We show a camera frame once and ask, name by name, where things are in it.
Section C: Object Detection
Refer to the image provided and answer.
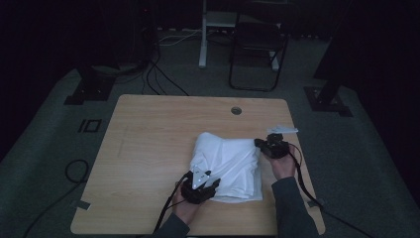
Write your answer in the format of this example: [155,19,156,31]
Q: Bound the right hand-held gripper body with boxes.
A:
[262,124,299,160]

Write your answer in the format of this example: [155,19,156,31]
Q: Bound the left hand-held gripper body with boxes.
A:
[180,165,216,205]

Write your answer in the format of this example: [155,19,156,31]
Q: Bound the white skirt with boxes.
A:
[188,132,264,203]

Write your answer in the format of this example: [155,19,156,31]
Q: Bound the person's right hand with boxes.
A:
[267,145,297,180]

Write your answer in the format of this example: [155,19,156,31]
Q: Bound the person's left hand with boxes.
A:
[171,187,201,226]

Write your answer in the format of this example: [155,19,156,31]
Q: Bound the grey tape strip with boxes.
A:
[70,198,91,211]
[306,197,326,209]

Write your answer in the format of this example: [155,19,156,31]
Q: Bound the black stand base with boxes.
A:
[303,76,354,118]
[63,65,117,106]

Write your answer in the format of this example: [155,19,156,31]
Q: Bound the black folding chair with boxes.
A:
[228,13,290,92]

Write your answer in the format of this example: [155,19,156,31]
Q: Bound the white metal stand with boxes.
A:
[198,0,281,72]

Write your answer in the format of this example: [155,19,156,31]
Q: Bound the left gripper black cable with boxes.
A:
[153,171,193,233]

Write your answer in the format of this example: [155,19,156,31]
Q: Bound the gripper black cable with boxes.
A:
[286,142,375,238]
[153,171,193,233]

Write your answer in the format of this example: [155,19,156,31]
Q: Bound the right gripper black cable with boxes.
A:
[286,142,375,238]

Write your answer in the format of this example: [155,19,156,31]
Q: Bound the black floor cables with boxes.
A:
[142,49,191,97]

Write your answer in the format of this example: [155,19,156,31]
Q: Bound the black floor cable loop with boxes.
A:
[21,159,91,238]

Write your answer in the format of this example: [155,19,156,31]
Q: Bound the white floor cable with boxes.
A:
[157,28,203,47]

